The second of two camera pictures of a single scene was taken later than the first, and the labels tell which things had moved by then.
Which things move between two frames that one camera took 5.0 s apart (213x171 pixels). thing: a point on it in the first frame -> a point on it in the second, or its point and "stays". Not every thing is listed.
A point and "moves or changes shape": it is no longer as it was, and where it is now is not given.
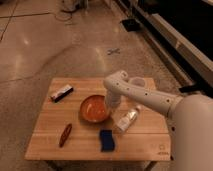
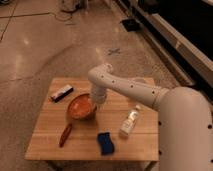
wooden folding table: (75, 124) stays
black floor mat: (131, 25) stays
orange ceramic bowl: (94, 108) moves or changes shape
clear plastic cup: (138, 81) stays
